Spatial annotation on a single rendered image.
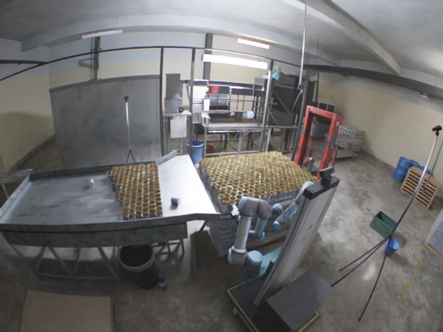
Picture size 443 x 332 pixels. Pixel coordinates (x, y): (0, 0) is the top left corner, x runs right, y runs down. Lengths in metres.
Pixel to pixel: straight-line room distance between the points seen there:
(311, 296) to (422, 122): 8.86
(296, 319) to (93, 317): 2.05
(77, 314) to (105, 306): 0.40
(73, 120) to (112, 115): 0.92
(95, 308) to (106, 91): 3.65
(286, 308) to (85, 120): 4.42
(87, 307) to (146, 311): 0.74
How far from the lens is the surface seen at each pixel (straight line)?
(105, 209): 2.00
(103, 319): 2.42
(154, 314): 2.41
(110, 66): 9.86
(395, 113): 10.01
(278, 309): 1.57
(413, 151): 9.72
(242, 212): 1.31
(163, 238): 1.86
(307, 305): 1.67
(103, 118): 4.15
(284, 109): 6.06
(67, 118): 4.46
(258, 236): 1.60
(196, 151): 4.77
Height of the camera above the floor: 2.24
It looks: 26 degrees down
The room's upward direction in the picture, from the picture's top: 4 degrees clockwise
